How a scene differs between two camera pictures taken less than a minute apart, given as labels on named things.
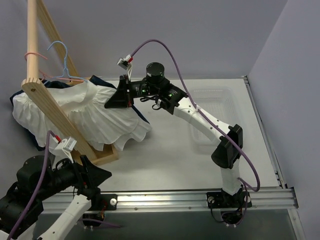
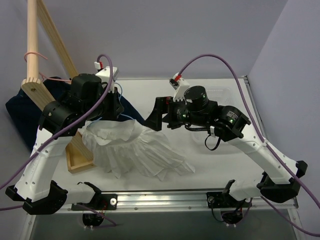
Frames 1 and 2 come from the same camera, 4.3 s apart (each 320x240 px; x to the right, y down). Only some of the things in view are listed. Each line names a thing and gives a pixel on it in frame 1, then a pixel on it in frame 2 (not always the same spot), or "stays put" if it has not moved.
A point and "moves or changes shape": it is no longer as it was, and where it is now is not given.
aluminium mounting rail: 278,200 stays put
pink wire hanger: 39,54 stays put
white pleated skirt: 82,105 moves or changes shape
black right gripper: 127,91 -> 164,110
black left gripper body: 83,177 -> 115,105
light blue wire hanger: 65,64 -> 120,95
